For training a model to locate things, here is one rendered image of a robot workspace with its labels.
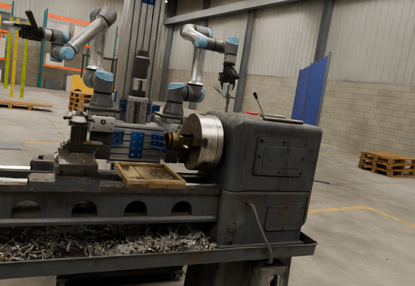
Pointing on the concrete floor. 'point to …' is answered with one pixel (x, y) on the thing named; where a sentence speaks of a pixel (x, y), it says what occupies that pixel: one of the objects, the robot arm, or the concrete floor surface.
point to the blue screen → (311, 93)
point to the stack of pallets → (78, 100)
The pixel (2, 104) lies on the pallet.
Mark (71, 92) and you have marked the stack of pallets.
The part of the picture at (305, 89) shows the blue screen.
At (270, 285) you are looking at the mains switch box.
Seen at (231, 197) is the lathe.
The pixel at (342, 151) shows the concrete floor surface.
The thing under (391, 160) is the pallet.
